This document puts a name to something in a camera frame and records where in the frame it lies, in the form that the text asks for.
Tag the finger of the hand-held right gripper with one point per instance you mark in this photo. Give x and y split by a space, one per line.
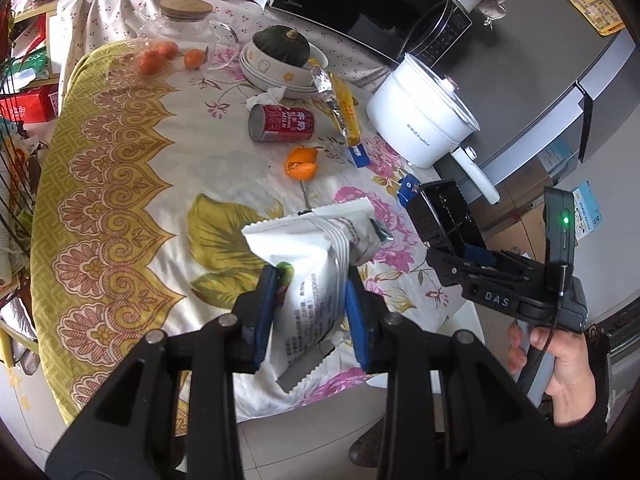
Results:
447 267
487 259

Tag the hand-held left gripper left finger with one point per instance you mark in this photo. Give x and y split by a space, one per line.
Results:
265 315

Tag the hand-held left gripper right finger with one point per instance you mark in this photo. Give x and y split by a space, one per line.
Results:
357 325

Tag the black plastic tray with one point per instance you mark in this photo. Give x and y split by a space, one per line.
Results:
440 210

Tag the white snack bag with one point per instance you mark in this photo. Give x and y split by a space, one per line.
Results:
310 270

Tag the person's right forearm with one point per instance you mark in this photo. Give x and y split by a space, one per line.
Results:
595 440

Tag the person's right hand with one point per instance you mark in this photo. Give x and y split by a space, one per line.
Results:
570 380

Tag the blue box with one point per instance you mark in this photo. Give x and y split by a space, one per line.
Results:
409 187

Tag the blue leaflet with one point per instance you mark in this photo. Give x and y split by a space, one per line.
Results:
587 210

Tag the dark shoe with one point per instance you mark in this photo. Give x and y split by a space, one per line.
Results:
365 445

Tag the light blue fridge sticker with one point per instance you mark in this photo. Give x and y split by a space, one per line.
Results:
557 159

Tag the small blue white packet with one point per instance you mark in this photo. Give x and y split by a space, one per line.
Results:
359 155

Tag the white electric pot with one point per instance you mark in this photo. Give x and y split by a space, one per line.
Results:
420 120

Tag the orange peel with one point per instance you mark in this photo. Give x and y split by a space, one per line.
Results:
301 165

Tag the yellow snack wrapper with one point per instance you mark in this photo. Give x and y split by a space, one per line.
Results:
347 115

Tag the red milk can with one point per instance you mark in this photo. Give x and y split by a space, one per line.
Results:
282 122

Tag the grey refrigerator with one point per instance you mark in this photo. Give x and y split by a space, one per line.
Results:
540 50

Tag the crumpled white tissue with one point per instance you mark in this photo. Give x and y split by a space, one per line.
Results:
267 97

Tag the stacked white bowls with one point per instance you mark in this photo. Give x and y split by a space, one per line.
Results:
280 91

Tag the white bowl with flower print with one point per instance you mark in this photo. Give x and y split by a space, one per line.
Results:
270 69

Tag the green kabocha squash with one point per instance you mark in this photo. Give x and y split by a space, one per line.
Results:
280 45

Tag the yellow leaflet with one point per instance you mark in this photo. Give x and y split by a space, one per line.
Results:
590 2

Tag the black microwave oven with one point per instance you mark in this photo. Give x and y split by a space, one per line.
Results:
360 0

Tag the glass teapot with wooden lid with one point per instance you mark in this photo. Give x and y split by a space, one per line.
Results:
175 30

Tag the red box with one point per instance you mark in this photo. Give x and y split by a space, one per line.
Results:
27 105

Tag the white cloth with small print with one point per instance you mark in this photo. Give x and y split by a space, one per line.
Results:
100 15

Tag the green packet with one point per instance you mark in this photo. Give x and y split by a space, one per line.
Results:
29 65

